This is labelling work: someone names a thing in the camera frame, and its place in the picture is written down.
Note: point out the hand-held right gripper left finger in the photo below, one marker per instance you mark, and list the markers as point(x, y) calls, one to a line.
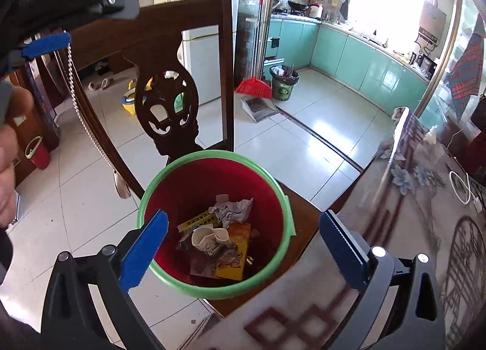
point(146, 247)

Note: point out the red bucket with green rim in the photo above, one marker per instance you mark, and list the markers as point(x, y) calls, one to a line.
point(265, 198)

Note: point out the white refrigerator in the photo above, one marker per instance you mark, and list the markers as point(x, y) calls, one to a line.
point(205, 61)

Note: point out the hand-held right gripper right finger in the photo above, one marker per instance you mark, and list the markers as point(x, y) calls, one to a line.
point(341, 249)

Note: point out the pair of slippers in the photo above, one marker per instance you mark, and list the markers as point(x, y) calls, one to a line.
point(100, 84)

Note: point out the person's left hand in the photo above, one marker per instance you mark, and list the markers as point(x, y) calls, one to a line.
point(7, 175)

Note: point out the yellow toy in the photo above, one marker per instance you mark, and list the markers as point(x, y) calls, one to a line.
point(129, 101)

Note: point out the grey dustpan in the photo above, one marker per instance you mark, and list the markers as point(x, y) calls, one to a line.
point(262, 109)

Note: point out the small red bin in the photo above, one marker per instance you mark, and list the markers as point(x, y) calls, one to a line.
point(40, 156)

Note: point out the dark red cloth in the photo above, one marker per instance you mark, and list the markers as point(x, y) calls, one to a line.
point(476, 152)

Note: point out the white paper ball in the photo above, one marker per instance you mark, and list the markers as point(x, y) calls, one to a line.
point(231, 213)

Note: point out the black wok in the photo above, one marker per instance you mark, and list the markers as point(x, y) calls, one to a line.
point(297, 4)

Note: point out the carved dark wooden chair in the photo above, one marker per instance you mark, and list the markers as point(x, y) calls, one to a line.
point(152, 31)

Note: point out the red broom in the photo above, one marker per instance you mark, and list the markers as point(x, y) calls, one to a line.
point(254, 88)

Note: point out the wall water heater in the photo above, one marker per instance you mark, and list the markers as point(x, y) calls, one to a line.
point(432, 23)

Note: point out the white rice cooker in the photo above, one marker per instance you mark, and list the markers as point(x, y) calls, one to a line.
point(315, 11)

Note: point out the white charger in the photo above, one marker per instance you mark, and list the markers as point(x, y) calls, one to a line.
point(477, 202)

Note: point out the green trash bin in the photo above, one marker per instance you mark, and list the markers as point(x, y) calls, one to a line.
point(284, 86)

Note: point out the teal kitchen base cabinets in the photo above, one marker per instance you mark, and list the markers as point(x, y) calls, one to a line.
point(360, 61)

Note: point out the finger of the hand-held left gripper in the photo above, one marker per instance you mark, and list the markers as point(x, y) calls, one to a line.
point(45, 45)

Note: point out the white tissue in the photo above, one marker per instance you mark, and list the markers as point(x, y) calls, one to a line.
point(429, 135)

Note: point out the yellow and white medicine box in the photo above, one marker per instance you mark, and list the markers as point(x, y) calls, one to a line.
point(197, 221)

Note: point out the plaid cloth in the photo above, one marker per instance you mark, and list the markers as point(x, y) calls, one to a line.
point(467, 76)

